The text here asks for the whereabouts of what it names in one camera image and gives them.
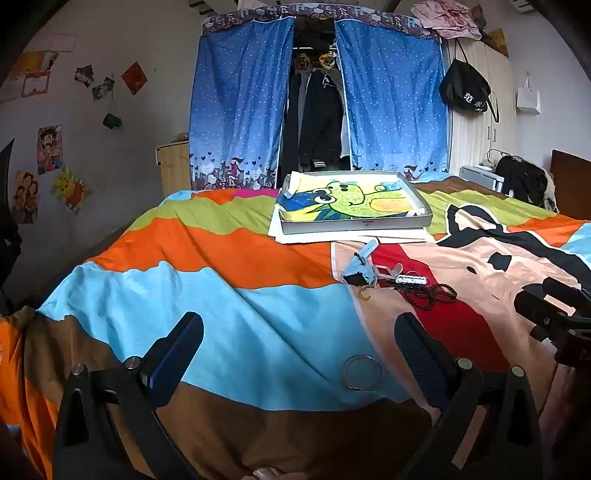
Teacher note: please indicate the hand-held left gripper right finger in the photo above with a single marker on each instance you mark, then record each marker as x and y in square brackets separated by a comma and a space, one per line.
[420, 357]

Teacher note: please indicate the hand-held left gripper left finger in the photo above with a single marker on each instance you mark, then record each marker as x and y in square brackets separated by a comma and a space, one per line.
[178, 355]

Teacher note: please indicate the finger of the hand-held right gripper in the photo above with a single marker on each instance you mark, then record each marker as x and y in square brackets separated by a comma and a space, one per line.
[540, 314]
[563, 290]

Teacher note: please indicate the white beaded hair clip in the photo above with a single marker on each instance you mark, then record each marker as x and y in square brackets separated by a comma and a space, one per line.
[411, 279]

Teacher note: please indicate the silver hair clip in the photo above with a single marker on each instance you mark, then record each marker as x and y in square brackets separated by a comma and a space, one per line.
[388, 270]

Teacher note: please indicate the grey tray with cartoon drawing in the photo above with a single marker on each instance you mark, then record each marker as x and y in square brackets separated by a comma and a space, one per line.
[355, 201]

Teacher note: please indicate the person's right forearm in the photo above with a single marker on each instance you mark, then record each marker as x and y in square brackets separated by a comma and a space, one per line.
[568, 415]

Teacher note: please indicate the person's left hand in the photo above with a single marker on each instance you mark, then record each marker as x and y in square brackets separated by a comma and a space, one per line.
[268, 474]

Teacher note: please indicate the colourful printed blanket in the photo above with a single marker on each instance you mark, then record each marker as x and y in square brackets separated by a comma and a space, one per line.
[277, 323]

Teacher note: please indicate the brown wooden headboard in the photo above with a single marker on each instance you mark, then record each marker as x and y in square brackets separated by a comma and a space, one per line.
[572, 184]

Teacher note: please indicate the black clothes pile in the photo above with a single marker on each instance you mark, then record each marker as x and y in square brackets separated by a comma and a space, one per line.
[526, 180]

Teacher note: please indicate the white storage box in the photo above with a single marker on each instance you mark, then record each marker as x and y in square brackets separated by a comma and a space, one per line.
[478, 177]

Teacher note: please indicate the white paper sheets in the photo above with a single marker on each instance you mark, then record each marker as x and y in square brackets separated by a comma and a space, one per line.
[295, 236]

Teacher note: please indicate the white wardrobe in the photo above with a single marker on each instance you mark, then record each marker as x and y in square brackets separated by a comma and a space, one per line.
[485, 134]

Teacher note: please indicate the wooden cabinet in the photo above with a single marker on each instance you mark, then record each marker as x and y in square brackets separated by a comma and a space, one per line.
[173, 166]

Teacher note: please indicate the white paper bag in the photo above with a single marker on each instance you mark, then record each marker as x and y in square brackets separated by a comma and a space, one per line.
[527, 99]

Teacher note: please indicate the yellow diamond cartoon poster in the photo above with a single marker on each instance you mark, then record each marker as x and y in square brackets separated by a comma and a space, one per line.
[69, 190]

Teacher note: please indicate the green hanging ornament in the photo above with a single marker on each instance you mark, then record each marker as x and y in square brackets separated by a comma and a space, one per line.
[112, 121]

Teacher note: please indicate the dark hanging clothes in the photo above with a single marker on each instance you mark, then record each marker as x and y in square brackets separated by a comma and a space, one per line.
[318, 115]

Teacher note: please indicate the pink clothes pile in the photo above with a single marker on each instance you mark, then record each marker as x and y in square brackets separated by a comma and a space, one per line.
[448, 16]

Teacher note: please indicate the purple patterned curtain valance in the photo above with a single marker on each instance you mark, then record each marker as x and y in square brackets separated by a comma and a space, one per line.
[258, 16]

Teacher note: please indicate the cartoon family wall poster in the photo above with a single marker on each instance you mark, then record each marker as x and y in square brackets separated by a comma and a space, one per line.
[26, 197]

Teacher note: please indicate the anime wall poster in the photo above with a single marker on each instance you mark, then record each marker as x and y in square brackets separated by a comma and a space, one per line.
[50, 150]

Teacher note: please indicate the yellow wall poster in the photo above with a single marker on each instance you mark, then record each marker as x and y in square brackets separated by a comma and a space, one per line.
[498, 42]

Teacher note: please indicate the small wall photo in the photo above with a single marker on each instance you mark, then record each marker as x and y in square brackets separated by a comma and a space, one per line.
[85, 76]
[103, 89]

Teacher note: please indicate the red diamond wall paper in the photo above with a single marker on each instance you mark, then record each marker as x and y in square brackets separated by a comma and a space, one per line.
[134, 78]

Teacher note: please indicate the red bordered wall certificate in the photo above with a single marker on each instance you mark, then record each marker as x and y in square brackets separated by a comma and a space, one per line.
[35, 84]

